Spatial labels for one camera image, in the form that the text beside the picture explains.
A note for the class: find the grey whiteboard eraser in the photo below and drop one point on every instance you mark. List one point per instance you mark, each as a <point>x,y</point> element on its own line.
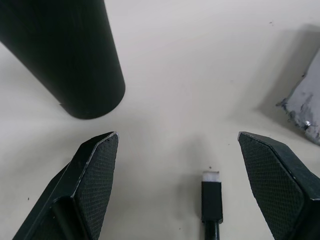
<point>306,100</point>

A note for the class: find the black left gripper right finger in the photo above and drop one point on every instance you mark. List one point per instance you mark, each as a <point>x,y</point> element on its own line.
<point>275,185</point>

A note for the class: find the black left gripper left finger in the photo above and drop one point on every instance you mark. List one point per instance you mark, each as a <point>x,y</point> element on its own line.
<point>82,190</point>

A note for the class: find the black cylindrical pen holder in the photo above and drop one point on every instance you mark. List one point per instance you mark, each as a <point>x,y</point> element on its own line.
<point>62,55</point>

